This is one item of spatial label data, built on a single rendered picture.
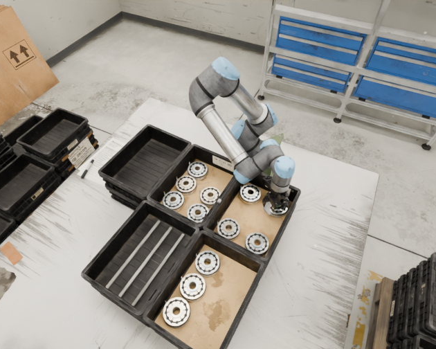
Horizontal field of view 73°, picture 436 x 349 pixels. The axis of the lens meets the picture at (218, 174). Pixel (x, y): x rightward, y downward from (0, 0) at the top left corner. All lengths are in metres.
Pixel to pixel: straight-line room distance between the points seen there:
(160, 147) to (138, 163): 0.16
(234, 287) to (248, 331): 0.20
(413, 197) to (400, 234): 0.40
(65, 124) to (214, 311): 1.87
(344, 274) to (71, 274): 1.25
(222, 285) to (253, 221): 0.32
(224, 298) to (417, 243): 1.78
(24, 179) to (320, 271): 2.02
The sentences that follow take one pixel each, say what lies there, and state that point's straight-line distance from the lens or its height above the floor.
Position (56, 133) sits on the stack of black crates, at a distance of 2.54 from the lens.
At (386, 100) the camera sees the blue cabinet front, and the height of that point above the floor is 0.36.
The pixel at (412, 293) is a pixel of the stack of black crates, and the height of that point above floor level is 0.40.
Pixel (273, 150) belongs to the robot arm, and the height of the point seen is 1.18.
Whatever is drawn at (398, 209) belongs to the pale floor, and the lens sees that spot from 2.79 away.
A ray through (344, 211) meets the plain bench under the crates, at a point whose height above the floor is 0.70.
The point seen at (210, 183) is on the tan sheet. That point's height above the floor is 0.83.
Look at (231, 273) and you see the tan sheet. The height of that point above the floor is 0.83.
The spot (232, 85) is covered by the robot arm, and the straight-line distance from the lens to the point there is 1.28.
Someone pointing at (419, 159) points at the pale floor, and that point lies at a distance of 3.26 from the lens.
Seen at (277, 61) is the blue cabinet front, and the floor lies 0.47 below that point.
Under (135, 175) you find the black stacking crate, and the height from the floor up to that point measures 0.83.
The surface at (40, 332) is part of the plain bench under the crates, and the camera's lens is 1.56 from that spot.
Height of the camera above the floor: 2.05
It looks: 52 degrees down
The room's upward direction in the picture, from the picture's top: straight up
